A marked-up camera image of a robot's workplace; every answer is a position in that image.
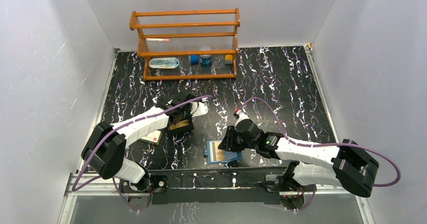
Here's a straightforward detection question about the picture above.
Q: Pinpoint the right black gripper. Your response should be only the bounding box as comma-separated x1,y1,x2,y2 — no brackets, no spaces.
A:
218,125,257,152

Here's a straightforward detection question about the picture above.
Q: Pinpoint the black card tray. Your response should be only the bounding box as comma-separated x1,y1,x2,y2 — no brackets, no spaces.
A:
155,93,195,135

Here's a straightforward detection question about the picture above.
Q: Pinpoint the orange wooden wire shelf rack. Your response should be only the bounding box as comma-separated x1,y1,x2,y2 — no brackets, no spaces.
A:
129,8,241,81

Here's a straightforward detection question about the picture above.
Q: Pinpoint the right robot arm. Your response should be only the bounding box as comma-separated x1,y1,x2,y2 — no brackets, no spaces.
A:
218,119,379,198

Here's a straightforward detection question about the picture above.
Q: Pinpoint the purple cable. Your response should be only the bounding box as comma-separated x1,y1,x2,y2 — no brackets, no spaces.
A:
72,95,214,213
238,97,402,213

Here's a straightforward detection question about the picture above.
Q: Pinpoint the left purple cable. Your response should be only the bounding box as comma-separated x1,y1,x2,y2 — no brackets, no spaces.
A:
72,95,214,213

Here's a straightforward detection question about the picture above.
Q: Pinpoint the blue card holder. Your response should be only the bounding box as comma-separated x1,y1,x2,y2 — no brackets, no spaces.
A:
204,141,242,164

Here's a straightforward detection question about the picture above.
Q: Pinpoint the yellow and grey sponge block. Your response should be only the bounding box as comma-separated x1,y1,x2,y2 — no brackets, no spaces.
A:
225,54,234,65

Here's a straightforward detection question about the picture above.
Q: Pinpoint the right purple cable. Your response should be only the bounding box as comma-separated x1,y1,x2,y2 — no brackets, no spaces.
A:
238,97,402,213

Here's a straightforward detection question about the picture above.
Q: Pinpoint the small blue box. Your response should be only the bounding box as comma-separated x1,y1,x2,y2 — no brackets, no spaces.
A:
188,55,199,65

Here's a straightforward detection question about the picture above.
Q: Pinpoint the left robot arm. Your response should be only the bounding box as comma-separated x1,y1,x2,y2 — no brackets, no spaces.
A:
81,94,208,192

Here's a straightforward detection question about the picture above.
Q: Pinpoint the blue lidded jar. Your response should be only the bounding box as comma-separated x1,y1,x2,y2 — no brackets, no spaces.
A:
199,46,212,65

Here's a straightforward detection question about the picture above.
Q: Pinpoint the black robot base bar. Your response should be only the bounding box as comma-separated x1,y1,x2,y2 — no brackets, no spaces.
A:
151,167,308,209

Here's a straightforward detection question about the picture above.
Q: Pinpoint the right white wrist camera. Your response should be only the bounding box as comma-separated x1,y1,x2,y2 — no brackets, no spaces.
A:
233,109,249,125

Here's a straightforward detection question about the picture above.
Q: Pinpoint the toothbrush blister pack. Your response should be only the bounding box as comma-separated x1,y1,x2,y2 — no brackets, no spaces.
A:
149,57,180,69

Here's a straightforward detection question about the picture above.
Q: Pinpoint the small white and yellow box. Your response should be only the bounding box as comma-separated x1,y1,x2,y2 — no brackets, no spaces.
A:
140,130,162,145

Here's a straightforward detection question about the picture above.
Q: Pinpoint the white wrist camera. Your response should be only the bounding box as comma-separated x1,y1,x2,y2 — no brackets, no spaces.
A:
190,102,208,117
233,109,249,125

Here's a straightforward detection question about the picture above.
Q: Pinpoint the white and orange tube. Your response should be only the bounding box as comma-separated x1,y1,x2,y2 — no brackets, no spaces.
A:
145,38,170,42

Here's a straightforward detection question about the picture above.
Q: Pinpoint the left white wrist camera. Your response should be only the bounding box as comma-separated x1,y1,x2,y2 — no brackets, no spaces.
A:
190,102,208,117

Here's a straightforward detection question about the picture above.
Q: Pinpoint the orange credit card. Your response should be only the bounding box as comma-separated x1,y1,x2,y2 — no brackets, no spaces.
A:
212,141,226,161

